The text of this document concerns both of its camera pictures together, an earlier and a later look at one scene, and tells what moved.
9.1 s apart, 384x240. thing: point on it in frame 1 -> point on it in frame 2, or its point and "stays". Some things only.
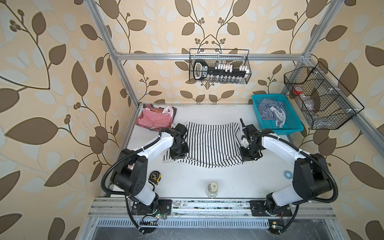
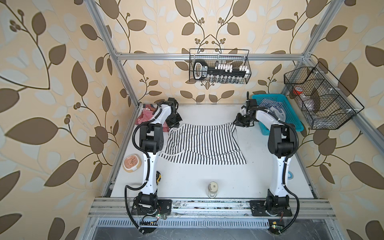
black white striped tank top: [211, 144] stays
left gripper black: [174, 155] -> [177, 124]
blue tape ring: [288, 175] stays
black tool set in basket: [220, 73] stays
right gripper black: [244, 157] -> [238, 121]
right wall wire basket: [325, 103] stays
